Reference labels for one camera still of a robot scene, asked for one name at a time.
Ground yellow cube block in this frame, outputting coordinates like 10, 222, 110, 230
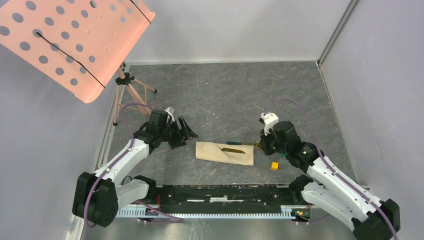
270, 161, 279, 171

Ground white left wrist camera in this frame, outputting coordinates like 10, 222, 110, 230
164, 106, 175, 123

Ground aluminium frame rails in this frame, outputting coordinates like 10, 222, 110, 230
65, 0, 385, 240

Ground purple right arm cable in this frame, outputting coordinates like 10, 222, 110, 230
264, 97, 400, 240

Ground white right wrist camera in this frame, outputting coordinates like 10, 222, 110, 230
259, 112, 279, 136

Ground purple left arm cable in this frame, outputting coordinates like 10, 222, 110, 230
82, 102, 186, 229

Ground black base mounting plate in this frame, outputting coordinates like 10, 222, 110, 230
141, 184, 308, 214

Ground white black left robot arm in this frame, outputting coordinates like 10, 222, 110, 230
71, 108, 198, 228

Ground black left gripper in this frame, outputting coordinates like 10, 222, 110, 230
159, 116, 198, 150

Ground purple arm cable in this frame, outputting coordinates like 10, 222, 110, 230
264, 97, 400, 240
82, 102, 186, 229

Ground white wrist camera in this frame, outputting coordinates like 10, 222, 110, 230
259, 112, 279, 136
164, 106, 175, 123

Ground pink perforated music stand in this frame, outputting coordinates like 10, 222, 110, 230
0, 0, 156, 113

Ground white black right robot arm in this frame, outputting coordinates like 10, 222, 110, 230
258, 117, 401, 240

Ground beige cloth napkin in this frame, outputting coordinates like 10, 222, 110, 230
195, 141, 255, 166

